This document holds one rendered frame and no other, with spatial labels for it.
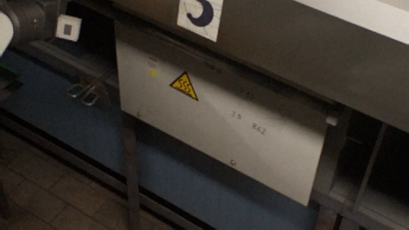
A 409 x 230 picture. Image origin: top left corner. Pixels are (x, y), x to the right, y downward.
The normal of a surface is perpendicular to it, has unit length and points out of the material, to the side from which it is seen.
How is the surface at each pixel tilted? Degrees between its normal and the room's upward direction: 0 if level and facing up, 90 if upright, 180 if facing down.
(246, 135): 90
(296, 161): 90
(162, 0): 80
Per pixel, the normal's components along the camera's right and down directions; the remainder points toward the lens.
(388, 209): 0.05, -0.72
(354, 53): -0.52, 0.43
